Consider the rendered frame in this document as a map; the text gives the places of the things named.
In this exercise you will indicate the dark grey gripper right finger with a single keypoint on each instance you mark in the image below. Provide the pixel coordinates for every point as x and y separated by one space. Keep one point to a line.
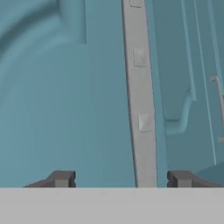
180 176

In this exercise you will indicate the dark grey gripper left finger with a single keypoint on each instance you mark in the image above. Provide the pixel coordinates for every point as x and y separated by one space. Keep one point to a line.
61 177

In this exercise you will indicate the teal cabinet door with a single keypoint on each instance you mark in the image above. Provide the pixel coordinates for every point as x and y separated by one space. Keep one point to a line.
64 110
186 58

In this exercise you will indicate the grey cabinet door edge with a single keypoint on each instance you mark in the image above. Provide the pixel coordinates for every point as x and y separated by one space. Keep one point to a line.
141 87

